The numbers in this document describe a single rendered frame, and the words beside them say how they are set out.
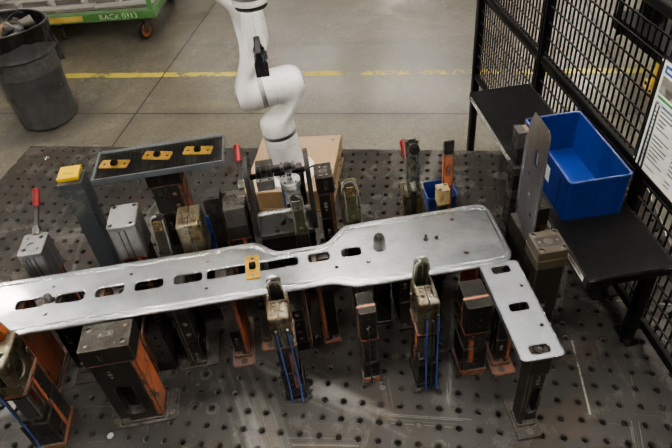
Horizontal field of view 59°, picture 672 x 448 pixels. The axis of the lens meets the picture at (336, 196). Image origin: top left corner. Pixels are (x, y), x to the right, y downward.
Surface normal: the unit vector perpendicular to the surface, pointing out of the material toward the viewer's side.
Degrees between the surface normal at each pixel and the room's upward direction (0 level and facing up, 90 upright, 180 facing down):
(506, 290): 0
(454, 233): 0
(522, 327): 0
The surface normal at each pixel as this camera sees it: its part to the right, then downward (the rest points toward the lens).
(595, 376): -0.08, -0.76
